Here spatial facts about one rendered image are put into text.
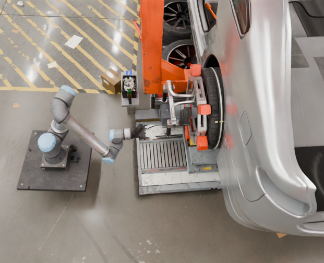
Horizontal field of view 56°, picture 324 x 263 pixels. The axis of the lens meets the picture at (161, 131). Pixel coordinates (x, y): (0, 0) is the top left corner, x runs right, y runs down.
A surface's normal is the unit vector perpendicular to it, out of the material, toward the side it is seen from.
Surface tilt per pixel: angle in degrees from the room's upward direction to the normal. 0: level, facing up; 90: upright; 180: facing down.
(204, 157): 0
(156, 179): 0
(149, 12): 90
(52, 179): 0
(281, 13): 21
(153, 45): 90
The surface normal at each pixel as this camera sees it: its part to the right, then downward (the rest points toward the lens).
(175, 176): 0.04, -0.51
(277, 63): -0.33, -0.23
